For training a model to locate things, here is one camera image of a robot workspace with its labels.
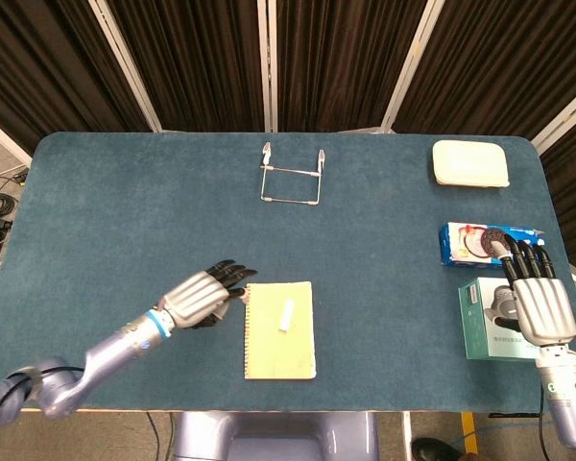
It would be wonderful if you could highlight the yellow spiral notebook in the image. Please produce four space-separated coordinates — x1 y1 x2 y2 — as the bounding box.
242 280 317 381

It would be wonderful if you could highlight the white eraser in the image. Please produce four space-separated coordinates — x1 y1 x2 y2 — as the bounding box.
278 298 297 332

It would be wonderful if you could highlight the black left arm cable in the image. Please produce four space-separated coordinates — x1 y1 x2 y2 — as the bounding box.
0 367 162 461

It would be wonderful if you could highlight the lavender robot base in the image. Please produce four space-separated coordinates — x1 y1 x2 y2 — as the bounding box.
172 411 380 461

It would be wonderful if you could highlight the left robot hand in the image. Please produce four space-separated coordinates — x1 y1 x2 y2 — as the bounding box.
156 258 259 330

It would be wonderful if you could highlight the white partition frame post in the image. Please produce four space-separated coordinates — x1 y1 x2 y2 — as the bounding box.
0 110 34 168
86 0 163 133
256 0 278 133
531 79 576 156
379 0 446 134

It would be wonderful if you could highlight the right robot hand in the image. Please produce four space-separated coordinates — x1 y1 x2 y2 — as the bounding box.
483 233 576 347

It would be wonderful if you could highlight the black shoe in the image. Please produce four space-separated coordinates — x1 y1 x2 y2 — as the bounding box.
411 436 462 461

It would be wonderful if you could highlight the green white massager box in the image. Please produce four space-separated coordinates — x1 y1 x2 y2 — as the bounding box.
457 276 558 361

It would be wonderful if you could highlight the blue cookie box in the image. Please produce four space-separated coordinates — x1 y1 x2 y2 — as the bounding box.
437 221 546 268

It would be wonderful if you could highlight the blue table cloth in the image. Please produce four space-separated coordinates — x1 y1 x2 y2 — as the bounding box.
0 131 570 415

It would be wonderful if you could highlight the yellow floor tape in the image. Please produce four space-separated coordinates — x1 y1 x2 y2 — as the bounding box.
462 411 479 455

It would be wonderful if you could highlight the black curtain panel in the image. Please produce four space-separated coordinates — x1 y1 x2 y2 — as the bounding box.
393 0 576 140
0 0 153 155
106 0 265 133
276 0 431 133
540 109 576 264

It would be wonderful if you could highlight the wire book stand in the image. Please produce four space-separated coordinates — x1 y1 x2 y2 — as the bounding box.
259 141 327 208

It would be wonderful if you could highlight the cream plastic lidded container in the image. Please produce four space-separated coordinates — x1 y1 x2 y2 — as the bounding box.
430 139 511 189

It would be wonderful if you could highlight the white table leg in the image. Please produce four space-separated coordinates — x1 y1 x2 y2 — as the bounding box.
401 411 413 461

